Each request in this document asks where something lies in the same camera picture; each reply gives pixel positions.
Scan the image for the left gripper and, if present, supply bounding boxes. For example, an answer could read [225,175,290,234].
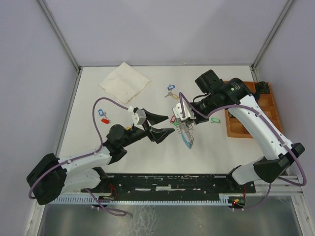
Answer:
[121,108,175,148]

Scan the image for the blue handled key organiser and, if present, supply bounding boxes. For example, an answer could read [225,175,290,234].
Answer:
[176,119,194,149]

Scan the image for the red tag key bunch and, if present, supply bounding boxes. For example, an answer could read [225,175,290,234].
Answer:
[170,116,176,124]

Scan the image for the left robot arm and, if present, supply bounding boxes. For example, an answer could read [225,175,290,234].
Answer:
[27,109,175,205]

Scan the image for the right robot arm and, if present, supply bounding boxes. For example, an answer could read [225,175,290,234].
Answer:
[188,70,305,192]

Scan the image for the wooden compartment tray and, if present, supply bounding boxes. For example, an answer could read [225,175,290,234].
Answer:
[225,81,283,138]

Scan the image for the blue tag upper key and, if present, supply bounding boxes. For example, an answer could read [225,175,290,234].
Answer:
[167,85,176,91]

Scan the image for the blue tag key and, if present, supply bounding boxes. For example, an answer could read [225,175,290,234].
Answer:
[98,109,107,119]
[167,85,176,91]

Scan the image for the white folded cloth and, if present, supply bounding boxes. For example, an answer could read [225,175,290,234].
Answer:
[99,62,151,104]

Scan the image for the black mounting plate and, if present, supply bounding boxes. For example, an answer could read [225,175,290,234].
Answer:
[90,173,256,200]

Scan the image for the black fabric bundle top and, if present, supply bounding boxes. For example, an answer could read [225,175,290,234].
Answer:
[255,81,270,94]

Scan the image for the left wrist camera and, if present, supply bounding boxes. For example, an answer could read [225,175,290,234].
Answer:
[132,108,147,126]

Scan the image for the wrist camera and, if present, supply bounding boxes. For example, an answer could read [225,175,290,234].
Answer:
[172,102,196,121]
[132,108,147,126]

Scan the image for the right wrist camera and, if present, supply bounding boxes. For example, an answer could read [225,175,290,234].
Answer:
[172,102,196,121]

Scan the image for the right aluminium frame post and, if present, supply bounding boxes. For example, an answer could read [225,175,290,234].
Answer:
[251,0,296,71]

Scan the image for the aluminium frame post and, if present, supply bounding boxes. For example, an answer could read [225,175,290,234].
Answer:
[251,0,296,71]
[36,0,82,72]

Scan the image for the grey slotted cable duct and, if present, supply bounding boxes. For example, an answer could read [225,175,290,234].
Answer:
[51,194,232,207]

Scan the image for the aluminium rail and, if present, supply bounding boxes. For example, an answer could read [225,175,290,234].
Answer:
[254,178,303,196]

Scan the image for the left aluminium frame post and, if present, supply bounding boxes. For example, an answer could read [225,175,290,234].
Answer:
[36,0,82,72]

